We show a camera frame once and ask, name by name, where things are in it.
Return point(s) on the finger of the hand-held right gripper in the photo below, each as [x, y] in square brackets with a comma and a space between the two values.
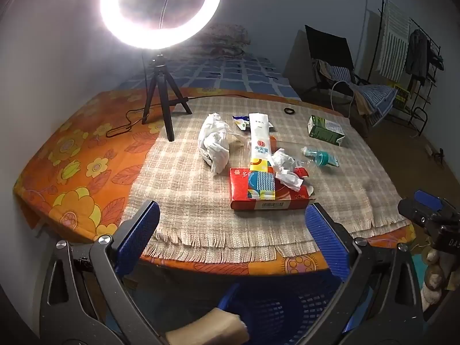
[413, 210]

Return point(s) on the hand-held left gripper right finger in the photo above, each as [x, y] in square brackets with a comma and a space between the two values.
[327, 237]

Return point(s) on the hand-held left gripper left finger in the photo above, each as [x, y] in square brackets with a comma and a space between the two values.
[140, 230]

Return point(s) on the red tissue box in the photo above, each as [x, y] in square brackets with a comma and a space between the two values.
[287, 199]

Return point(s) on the clear bottle with teal label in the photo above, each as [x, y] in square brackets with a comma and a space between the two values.
[320, 158]

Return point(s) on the small white tissue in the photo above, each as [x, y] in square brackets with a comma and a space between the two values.
[284, 167]

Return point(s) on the blue plastic basket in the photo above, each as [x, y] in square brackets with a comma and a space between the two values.
[287, 312]

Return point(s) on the green white carton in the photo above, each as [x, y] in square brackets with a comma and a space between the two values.
[325, 133]

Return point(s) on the white plastic bag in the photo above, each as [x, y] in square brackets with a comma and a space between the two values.
[214, 143]

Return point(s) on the tall white patterned packet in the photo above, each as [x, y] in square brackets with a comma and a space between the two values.
[259, 143]

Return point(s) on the white blue green snack wrapper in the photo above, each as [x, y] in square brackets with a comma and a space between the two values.
[240, 122]

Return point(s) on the person's right hand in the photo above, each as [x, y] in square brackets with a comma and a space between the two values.
[433, 280]

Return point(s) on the beige plaid fringed cloth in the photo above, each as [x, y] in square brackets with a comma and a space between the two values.
[201, 201]

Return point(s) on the black drying rack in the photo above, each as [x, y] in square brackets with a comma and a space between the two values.
[425, 115]

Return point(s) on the blue striped cloth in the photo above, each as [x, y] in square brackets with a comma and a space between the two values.
[373, 95]

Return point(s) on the dark hanging garment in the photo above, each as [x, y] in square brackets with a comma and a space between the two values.
[418, 54]

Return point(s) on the green striped towel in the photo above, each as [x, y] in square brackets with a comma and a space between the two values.
[393, 43]

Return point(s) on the brown cardboard panel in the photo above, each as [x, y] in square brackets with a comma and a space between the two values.
[296, 61]

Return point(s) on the bed with blue checked sheet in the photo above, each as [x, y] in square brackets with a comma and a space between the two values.
[233, 75]

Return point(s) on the black folding chair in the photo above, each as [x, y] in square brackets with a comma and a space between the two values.
[327, 43]

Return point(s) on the folded floral quilt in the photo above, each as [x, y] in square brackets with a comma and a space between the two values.
[226, 41]

